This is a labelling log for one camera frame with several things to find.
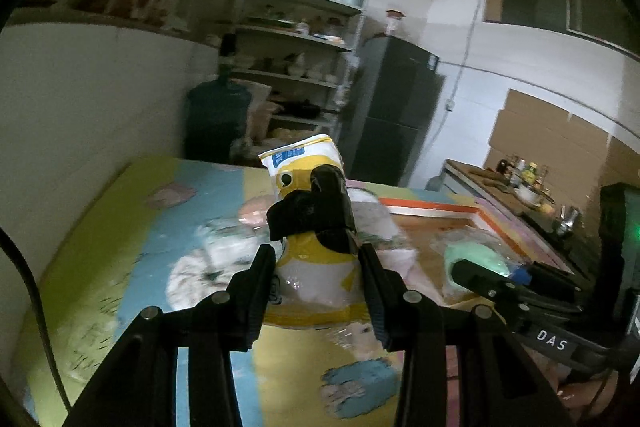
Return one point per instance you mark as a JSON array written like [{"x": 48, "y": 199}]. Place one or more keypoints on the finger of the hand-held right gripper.
[
  {"x": 480, "y": 277},
  {"x": 545, "y": 282}
]

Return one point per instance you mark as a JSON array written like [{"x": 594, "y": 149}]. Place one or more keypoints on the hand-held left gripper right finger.
[{"x": 376, "y": 299}]

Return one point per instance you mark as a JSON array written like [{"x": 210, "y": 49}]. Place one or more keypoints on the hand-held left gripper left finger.
[{"x": 257, "y": 292}]

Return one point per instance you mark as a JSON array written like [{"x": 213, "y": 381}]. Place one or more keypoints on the orange rimmed cardboard box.
[{"x": 500, "y": 227}]

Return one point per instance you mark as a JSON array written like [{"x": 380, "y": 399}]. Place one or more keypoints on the yellow white black soft package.
[{"x": 310, "y": 272}]

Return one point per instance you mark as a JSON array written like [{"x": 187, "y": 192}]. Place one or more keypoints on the person's right hand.
[{"x": 595, "y": 397}]

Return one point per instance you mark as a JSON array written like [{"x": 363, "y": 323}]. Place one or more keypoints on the white crumpled cloth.
[{"x": 227, "y": 242}]

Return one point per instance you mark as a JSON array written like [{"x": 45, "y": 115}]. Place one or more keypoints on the kitchen counter cabinet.
[{"x": 500, "y": 197}]

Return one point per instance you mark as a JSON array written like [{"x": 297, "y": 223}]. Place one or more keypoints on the white bowl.
[{"x": 529, "y": 196}]

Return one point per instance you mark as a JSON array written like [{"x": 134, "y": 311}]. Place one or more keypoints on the colourful printed mat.
[{"x": 150, "y": 257}]

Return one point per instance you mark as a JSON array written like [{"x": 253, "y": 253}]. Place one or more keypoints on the row of condiment bottles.
[{"x": 525, "y": 169}]

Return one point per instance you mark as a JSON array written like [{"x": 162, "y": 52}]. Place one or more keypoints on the blue water jug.
[{"x": 217, "y": 117}]

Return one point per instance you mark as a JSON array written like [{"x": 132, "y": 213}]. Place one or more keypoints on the pink sack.
[{"x": 261, "y": 112}]

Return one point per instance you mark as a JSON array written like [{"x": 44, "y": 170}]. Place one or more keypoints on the dark refrigerator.
[{"x": 395, "y": 107}]

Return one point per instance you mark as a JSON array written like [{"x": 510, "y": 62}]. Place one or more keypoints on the black water pump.
[{"x": 229, "y": 54}]

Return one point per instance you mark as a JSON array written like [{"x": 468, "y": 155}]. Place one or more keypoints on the metal shelf rack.
[{"x": 300, "y": 47}]

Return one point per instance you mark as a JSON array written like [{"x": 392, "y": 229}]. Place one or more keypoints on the glass jar with lid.
[{"x": 395, "y": 23}]

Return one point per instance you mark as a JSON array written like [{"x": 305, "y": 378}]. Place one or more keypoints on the cardboard wall panel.
[{"x": 550, "y": 132}]

